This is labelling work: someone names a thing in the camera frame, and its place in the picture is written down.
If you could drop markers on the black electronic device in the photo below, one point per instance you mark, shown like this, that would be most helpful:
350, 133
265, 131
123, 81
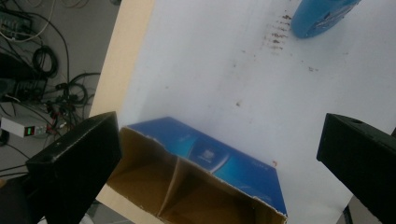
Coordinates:
23, 88

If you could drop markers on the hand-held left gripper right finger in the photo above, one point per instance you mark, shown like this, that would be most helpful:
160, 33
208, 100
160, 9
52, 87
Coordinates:
364, 158

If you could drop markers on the white power meter box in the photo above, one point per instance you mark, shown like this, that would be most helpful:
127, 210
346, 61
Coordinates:
21, 127

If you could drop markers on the blue plastic bottle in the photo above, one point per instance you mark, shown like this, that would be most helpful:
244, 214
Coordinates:
317, 15

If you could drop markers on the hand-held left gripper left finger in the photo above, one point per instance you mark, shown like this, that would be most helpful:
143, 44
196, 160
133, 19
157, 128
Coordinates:
71, 168

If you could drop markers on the blue cardboard box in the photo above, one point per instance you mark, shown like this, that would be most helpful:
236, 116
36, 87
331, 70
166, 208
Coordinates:
199, 174

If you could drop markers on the white paper table cover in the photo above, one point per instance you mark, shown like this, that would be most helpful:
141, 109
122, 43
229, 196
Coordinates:
236, 77

